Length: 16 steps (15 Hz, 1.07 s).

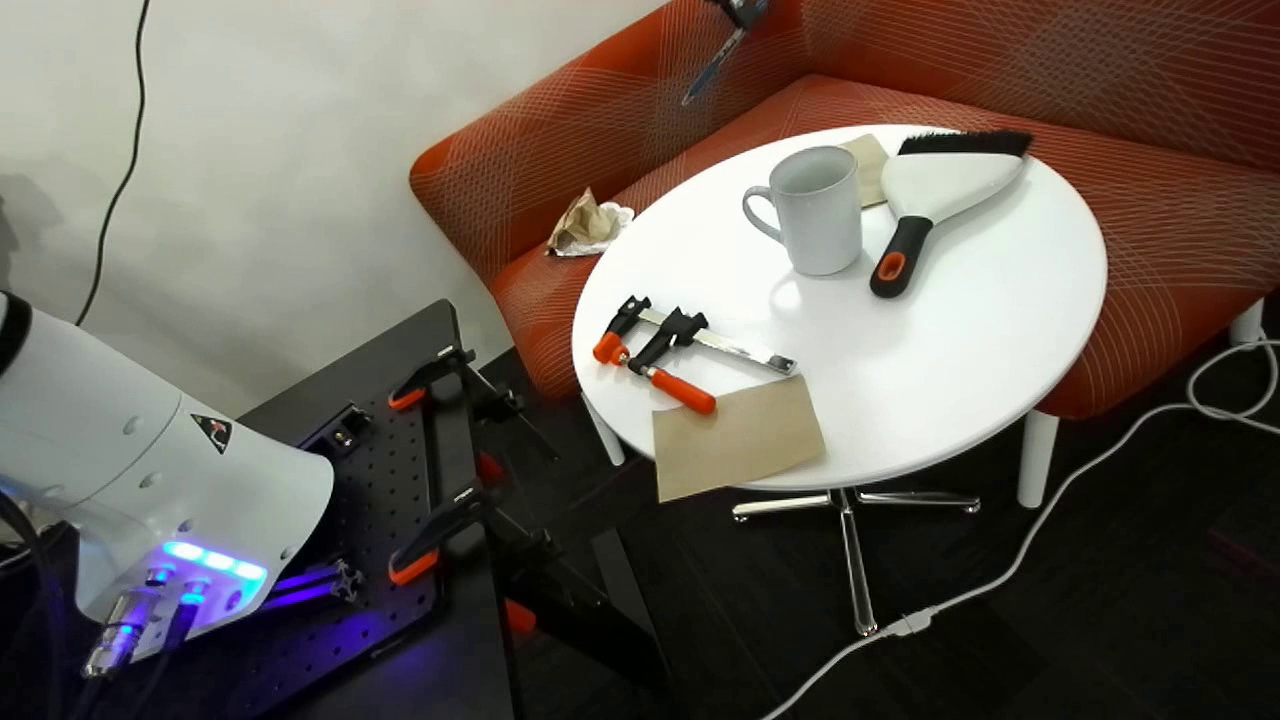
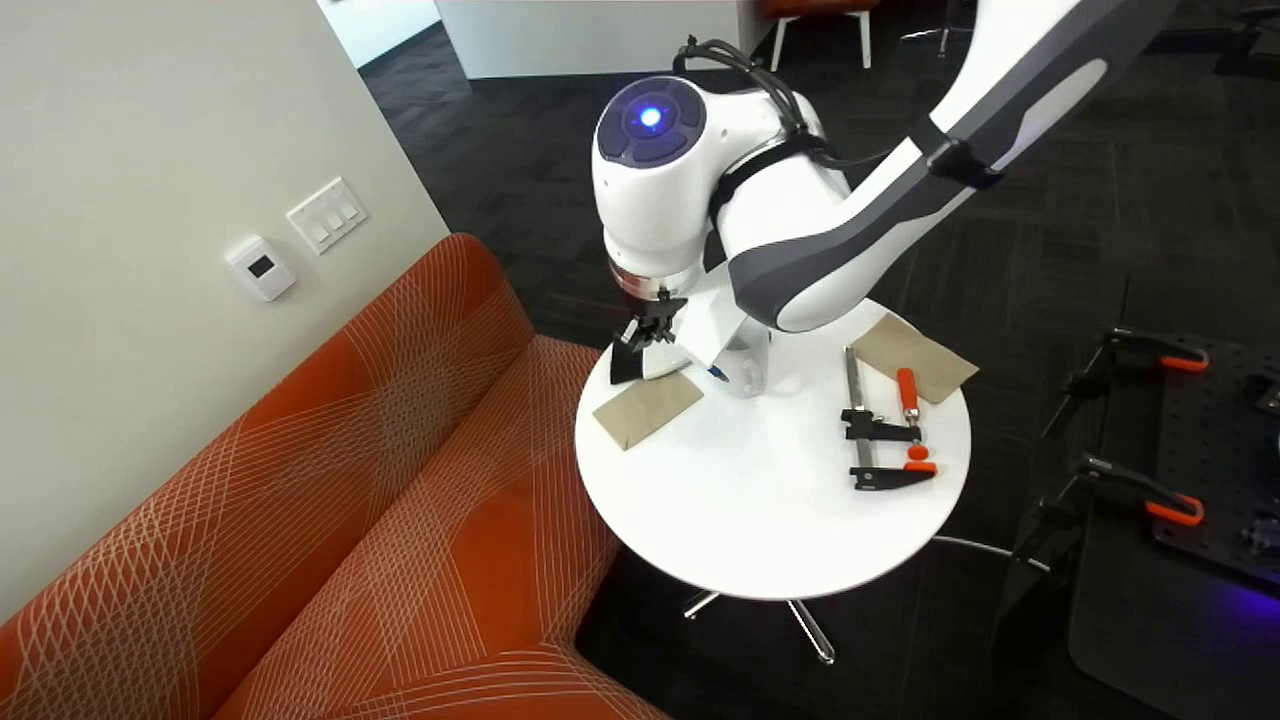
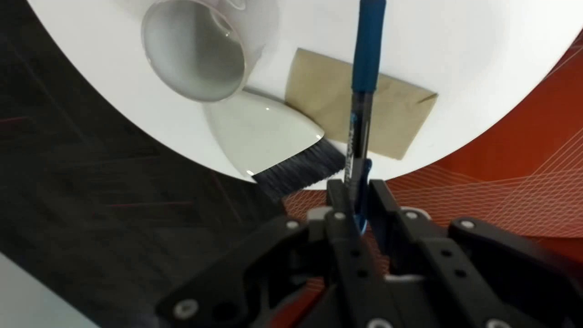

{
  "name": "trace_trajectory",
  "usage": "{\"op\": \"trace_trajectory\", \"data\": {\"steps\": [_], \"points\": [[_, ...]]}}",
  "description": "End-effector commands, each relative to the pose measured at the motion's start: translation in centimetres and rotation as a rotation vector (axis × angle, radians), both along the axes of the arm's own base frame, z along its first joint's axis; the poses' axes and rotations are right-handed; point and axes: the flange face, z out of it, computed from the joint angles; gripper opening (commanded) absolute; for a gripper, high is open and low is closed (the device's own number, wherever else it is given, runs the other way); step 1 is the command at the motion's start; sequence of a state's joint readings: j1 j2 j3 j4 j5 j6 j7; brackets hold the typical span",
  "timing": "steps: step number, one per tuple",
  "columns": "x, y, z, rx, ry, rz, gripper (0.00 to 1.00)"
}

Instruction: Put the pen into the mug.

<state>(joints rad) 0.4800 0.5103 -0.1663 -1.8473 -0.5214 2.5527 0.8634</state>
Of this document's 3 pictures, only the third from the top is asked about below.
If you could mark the blue pen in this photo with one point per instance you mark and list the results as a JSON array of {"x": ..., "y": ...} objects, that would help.
[{"x": 369, "y": 56}]

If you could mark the white ceramic mug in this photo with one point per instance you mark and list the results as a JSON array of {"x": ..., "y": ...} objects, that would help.
[{"x": 194, "y": 56}]

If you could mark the red orange fabric sofa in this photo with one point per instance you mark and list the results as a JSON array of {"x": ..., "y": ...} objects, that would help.
[{"x": 516, "y": 183}]

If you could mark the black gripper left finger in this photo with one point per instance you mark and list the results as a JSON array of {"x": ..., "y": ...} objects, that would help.
[{"x": 340, "y": 267}]

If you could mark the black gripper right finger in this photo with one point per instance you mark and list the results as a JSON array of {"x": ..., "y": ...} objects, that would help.
[{"x": 462, "y": 274}]

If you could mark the small brown paper envelope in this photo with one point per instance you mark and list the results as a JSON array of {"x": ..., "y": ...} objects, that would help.
[{"x": 394, "y": 116}]

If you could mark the white round table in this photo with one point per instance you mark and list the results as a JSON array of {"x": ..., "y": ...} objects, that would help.
[{"x": 474, "y": 56}]

